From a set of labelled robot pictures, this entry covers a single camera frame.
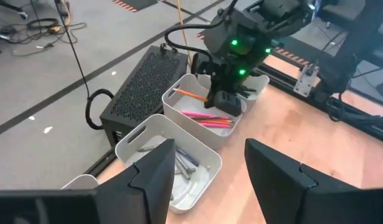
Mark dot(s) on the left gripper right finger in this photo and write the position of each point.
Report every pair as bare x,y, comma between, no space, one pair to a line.
278,193

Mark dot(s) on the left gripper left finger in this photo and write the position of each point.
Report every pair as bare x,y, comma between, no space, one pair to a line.
147,193

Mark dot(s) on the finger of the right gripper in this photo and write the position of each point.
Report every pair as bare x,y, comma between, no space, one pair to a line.
219,85
210,96

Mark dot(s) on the orange pencil with pink eraser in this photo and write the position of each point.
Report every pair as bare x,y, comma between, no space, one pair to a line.
191,95

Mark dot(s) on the dark pencil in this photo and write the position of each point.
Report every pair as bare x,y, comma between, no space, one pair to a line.
216,118

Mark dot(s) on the grey crayon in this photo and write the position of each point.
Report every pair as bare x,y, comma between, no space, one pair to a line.
186,166
182,172

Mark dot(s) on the blue crayon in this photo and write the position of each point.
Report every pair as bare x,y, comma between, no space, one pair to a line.
188,158

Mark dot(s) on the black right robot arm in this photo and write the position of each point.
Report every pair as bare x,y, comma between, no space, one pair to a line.
281,12

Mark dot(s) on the black hazard striped mat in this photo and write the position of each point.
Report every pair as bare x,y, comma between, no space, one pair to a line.
291,56
138,3

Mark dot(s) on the black perforated computer case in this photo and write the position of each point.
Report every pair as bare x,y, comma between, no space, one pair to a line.
141,90

